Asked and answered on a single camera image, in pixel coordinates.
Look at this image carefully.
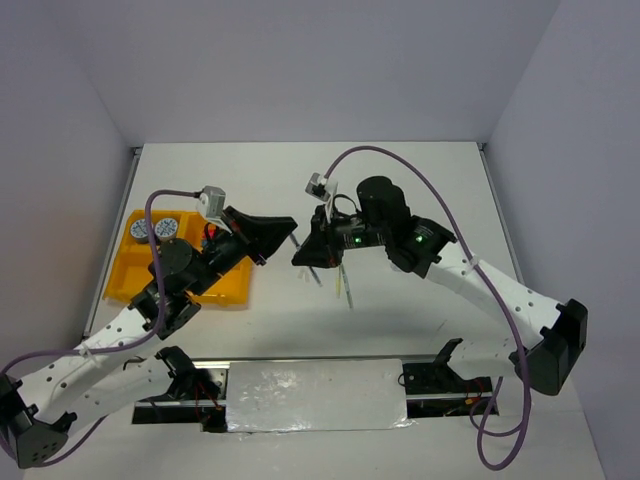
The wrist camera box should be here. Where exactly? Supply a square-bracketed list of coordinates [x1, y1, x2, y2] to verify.
[305, 172, 338, 222]
[196, 185, 226, 223]

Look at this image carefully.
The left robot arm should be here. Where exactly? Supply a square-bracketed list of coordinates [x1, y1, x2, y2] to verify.
[1, 207, 297, 469]

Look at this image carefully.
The orange plastic sorting tray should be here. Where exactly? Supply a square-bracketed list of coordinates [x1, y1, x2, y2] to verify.
[103, 210, 252, 308]

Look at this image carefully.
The grey-blue round tin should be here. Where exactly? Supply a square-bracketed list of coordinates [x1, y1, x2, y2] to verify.
[129, 218, 149, 245]

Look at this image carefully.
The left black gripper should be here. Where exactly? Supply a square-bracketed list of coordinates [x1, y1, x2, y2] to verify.
[193, 209, 302, 297]

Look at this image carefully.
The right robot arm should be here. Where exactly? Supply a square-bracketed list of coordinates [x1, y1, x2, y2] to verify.
[292, 173, 588, 396]

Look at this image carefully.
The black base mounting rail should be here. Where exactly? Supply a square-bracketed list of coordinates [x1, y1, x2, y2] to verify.
[132, 362, 493, 433]

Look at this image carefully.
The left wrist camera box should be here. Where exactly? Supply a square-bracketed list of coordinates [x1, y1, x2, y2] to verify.
[196, 185, 226, 223]

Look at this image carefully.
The yellow thin pen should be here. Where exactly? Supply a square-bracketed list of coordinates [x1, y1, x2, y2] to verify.
[335, 267, 342, 299]

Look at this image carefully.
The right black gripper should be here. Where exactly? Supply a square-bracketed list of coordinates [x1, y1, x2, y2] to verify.
[291, 200, 390, 266]

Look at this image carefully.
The white pen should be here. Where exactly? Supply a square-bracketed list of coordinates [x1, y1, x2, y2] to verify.
[340, 265, 354, 310]
[289, 233, 322, 287]

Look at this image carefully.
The silver foil covered plate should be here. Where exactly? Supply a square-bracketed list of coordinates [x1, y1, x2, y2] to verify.
[226, 359, 410, 433]

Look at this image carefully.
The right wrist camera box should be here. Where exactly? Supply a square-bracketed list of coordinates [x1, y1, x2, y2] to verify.
[305, 172, 338, 222]

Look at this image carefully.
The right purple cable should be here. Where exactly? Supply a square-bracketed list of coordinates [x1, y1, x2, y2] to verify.
[324, 145, 532, 471]

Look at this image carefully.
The blue round tin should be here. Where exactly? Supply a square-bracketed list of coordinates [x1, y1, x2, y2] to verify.
[154, 217, 179, 242]

